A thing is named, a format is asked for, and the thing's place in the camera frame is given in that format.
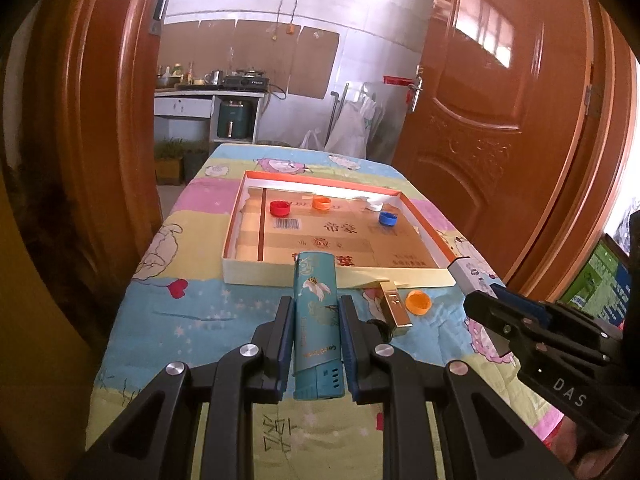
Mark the gold lighter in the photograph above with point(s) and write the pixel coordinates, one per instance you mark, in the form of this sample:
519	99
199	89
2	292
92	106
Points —
396	310

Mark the green printed carton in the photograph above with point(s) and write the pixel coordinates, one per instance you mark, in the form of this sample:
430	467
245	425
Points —
597	280

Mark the cardboard wall covering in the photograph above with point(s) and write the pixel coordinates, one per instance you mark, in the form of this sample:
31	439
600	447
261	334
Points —
250	55

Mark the planter with grass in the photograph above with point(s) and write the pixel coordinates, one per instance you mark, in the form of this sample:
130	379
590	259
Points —
175	157

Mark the black gas stove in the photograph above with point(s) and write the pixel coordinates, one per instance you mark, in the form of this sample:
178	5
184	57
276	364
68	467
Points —
245	81

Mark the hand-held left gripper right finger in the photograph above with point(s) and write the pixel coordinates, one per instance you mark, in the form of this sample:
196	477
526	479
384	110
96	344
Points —
350	347

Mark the large white sack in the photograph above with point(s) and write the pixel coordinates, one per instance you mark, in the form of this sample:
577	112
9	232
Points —
350	130

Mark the white printed lighter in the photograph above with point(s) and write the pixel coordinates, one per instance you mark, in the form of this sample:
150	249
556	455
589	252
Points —
470	272

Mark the cartoon sheep printed blanket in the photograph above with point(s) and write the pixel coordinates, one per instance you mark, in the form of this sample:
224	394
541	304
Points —
165	320

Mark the upright metal pipe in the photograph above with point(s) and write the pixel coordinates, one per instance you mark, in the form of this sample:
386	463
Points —
334	115

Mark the blue bottle cap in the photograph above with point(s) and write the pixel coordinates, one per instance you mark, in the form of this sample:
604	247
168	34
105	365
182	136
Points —
388	219

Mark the metal kettle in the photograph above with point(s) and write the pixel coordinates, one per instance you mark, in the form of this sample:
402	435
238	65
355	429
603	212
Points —
214	78

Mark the white bottle cap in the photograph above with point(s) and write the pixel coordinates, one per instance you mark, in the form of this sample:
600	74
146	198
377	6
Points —
374	205

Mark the white kitchen counter cabinet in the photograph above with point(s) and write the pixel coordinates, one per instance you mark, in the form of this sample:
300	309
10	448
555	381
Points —
185	107

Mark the red paper strip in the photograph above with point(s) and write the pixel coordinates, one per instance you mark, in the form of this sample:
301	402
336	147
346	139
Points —
397	80

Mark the person's right hand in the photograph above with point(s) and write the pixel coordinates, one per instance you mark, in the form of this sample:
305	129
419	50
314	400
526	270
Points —
592	452

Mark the metal cooking pot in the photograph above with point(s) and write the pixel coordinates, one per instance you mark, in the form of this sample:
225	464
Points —
167	79

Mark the teal lighter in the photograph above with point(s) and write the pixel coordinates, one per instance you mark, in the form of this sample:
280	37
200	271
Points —
317	320

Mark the red bottle cap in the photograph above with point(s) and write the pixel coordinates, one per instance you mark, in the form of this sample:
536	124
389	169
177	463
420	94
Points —
280	208

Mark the shallow cardboard box tray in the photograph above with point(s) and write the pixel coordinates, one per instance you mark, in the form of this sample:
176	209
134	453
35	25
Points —
320	245

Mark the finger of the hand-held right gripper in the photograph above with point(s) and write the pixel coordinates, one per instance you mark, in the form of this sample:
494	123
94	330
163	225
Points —
530	310
505	325

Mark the brown door with latch plate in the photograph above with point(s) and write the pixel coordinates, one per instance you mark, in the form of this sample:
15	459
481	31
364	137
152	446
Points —
75	135

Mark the white plastic bag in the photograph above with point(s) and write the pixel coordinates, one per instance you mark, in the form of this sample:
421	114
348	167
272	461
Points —
312	141

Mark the green air fryer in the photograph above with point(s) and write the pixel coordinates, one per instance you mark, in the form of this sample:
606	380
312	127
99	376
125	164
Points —
234	120

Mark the orange bottle cap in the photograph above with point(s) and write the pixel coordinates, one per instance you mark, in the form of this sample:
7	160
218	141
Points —
417	304
322	203

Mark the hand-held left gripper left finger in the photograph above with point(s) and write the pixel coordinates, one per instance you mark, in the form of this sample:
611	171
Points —
285	342

